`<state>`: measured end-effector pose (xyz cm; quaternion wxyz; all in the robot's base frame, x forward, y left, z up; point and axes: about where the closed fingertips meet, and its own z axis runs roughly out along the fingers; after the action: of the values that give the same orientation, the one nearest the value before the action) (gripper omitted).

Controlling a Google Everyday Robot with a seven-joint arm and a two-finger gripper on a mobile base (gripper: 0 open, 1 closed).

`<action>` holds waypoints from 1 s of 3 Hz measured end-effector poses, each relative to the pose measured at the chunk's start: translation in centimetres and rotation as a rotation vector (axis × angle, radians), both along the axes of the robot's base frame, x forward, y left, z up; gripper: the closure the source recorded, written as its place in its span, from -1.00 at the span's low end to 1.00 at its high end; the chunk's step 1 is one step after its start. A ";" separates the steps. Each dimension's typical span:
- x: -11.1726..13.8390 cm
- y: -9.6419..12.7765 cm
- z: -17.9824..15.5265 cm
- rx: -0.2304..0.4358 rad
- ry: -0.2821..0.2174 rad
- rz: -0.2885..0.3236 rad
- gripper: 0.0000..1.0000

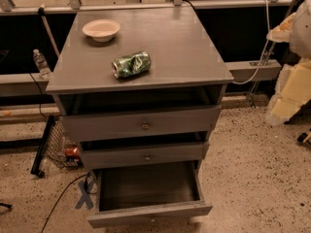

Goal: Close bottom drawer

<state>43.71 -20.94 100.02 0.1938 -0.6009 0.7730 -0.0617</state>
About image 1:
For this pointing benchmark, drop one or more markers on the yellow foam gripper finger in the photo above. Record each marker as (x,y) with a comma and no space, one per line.
(293,87)

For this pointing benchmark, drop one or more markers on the grey bottom drawer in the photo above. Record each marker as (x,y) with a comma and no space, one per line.
(148,193)

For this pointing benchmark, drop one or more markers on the grey drawer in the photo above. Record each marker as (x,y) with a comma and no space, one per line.
(101,157)
(148,193)
(139,124)

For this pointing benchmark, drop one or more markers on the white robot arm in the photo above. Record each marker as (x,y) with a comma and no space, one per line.
(293,87)

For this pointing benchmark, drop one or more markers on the grey top drawer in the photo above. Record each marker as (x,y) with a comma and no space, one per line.
(139,124)

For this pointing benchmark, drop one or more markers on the grey wooden drawer cabinet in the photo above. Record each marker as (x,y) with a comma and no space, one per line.
(186,70)

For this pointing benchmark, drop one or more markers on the grey middle drawer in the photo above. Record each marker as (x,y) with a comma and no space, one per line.
(101,157)

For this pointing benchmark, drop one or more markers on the black caster wheel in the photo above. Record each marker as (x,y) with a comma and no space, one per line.
(304,138)

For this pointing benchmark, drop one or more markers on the crushed green soda can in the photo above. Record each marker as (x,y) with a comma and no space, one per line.
(131,65)

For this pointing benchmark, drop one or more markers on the white paper bowl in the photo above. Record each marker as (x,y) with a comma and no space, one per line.
(101,30)

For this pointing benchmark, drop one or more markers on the orange item in basket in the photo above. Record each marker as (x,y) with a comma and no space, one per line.
(72,153)

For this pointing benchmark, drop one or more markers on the blue tape cross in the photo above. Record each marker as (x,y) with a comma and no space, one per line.
(85,188)

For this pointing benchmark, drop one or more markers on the clear plastic water bottle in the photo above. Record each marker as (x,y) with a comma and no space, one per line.
(42,65)

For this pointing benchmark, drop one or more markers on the wooden stick with black tip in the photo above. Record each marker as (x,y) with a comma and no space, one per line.
(42,14)

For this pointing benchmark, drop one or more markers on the wire mesh basket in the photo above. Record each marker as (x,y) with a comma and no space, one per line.
(52,146)

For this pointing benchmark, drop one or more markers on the grey metal frame rail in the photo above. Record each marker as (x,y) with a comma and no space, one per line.
(26,84)

